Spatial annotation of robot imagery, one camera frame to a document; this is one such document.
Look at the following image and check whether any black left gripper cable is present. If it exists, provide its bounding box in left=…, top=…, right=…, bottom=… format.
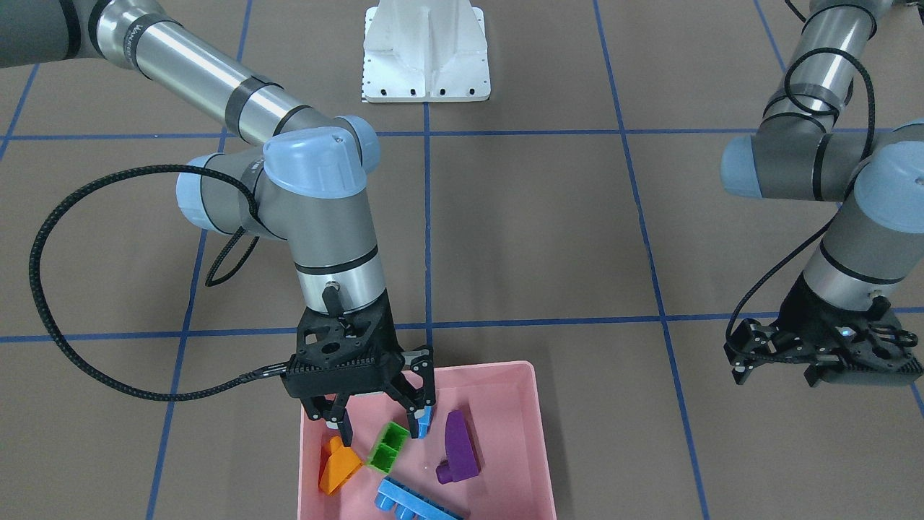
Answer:
left=725, top=0, right=878, bottom=347

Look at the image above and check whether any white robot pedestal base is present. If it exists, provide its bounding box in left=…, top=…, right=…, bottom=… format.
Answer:
left=361, top=1, right=492, bottom=103

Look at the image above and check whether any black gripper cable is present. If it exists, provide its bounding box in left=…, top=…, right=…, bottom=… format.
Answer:
left=725, top=0, right=878, bottom=347
left=29, top=165, right=297, bottom=402

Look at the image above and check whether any purple sloped toy block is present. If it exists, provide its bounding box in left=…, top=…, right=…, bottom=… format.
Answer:
left=435, top=410, right=481, bottom=485

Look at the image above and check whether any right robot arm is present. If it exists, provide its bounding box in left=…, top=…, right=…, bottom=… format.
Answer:
left=2, top=1, right=437, bottom=446

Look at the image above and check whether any green toy block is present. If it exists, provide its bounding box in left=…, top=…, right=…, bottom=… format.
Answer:
left=365, top=422, right=411, bottom=475

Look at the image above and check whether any small blue toy block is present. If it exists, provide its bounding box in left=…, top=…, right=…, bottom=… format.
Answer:
left=415, top=406, right=433, bottom=440

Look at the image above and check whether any pink plastic box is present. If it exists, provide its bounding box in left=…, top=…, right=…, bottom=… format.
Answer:
left=297, top=361, right=557, bottom=519

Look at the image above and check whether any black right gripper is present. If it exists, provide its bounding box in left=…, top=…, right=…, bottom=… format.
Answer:
left=282, top=289, right=437, bottom=447

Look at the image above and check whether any long blue toy block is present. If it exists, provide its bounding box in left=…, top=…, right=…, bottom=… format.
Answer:
left=373, top=477, right=465, bottom=519

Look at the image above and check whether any orange sloped toy block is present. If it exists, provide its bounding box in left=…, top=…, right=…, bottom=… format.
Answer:
left=318, top=435, right=363, bottom=496

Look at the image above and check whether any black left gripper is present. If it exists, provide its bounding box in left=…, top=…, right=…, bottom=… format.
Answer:
left=725, top=276, right=922, bottom=387

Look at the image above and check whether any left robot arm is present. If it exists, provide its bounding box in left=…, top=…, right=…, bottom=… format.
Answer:
left=720, top=1, right=923, bottom=387

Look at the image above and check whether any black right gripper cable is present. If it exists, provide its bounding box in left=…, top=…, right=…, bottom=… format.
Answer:
left=29, top=165, right=297, bottom=402

